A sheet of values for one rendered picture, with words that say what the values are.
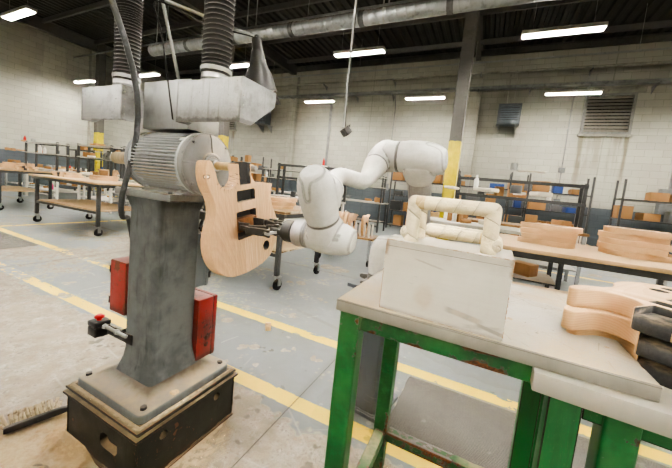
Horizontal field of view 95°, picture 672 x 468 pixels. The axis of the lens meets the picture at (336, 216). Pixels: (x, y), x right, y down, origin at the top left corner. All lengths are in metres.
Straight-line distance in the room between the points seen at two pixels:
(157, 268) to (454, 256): 1.17
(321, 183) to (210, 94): 0.54
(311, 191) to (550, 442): 0.74
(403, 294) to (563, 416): 0.37
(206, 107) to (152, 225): 0.56
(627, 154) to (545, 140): 2.11
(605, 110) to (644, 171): 2.08
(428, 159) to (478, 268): 0.65
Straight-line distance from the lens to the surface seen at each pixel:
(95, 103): 1.76
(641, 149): 12.68
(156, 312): 1.54
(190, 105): 1.24
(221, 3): 1.33
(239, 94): 1.08
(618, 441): 0.86
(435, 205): 0.73
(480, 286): 0.73
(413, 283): 0.75
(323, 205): 0.84
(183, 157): 1.30
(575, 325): 0.91
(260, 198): 1.20
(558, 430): 0.86
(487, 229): 0.72
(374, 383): 1.87
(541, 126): 12.27
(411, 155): 1.29
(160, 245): 1.46
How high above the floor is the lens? 1.21
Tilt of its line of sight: 5 degrees down
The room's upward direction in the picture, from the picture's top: 6 degrees clockwise
